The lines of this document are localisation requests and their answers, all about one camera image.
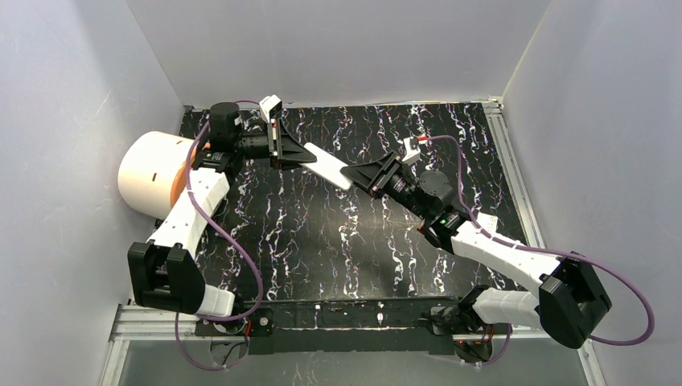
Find aluminium frame rail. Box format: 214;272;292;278
100;302;605;385

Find white drum orange lid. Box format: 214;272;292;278
117;131;193;219

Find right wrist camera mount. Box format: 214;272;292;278
401;136;429;165

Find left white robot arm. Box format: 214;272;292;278
117;95;316;322

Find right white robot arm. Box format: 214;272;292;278
340;153;612;349

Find white slim remote control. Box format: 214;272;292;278
302;142;353;191

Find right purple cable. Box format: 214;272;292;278
421;134;655;368

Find white remote red label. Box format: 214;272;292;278
477;212;499;234

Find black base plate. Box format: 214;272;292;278
195;297;507;362

